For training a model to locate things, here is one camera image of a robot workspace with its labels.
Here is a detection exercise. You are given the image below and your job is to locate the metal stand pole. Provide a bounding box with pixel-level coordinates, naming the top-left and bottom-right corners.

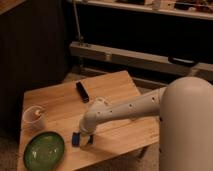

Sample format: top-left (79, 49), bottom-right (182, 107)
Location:
top-left (72, 0), bottom-right (84, 45)

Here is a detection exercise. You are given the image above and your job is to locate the long grey case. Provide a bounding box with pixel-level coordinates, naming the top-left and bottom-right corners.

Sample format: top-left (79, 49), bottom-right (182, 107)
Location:
top-left (69, 41), bottom-right (213, 81)

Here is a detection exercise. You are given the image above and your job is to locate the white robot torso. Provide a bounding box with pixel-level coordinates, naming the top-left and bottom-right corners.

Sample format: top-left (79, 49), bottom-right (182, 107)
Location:
top-left (159, 77), bottom-right (213, 171)

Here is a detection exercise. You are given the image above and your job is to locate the black remote control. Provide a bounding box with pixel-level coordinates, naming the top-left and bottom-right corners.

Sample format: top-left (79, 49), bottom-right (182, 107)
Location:
top-left (76, 82), bottom-right (89, 103)

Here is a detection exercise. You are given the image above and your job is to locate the upper shelf board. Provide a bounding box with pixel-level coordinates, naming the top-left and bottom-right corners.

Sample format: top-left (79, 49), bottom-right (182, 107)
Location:
top-left (66, 0), bottom-right (213, 21)

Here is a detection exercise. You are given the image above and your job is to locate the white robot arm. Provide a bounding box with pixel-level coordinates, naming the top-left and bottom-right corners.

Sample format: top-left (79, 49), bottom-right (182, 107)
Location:
top-left (71, 87), bottom-right (166, 147)

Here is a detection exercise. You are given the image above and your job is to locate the black case handle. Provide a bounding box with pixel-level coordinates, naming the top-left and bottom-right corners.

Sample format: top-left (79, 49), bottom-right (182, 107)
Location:
top-left (168, 57), bottom-right (199, 67)

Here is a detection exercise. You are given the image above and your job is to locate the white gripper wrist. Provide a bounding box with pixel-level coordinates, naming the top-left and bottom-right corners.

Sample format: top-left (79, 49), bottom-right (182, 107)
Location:
top-left (72, 120), bottom-right (95, 147)

